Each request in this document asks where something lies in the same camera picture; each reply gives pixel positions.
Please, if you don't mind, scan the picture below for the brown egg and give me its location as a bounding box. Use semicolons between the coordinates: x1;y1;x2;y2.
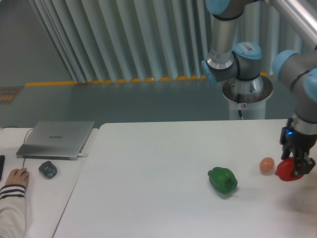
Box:
259;157;275;174

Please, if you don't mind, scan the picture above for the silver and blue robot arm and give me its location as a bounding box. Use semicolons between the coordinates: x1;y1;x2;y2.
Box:
202;0;317;181

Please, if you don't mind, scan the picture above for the red bell pepper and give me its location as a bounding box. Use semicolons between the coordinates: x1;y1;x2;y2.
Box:
274;157;303;181

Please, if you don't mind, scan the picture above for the black phone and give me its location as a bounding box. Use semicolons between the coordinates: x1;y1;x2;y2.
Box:
0;155;5;180

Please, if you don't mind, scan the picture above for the green bell pepper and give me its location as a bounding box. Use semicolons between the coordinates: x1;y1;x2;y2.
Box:
208;167;238;195

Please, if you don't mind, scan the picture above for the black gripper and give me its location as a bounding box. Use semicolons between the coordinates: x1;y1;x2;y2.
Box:
280;118;317;177

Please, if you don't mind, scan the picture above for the white striped sleeve forearm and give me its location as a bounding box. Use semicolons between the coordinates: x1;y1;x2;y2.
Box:
0;184;26;238

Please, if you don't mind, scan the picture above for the small dark grey tray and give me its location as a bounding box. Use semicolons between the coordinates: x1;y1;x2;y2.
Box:
39;161;58;179

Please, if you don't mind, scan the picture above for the black mouse cable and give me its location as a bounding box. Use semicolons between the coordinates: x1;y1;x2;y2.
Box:
0;126;34;171

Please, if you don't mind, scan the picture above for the silver closed laptop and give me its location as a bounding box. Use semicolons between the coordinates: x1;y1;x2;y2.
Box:
16;121;94;160

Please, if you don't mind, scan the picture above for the white folding partition screen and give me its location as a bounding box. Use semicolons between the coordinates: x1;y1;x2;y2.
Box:
29;0;317;84

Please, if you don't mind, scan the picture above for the person's hand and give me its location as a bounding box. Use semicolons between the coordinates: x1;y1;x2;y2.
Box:
5;168;30;187

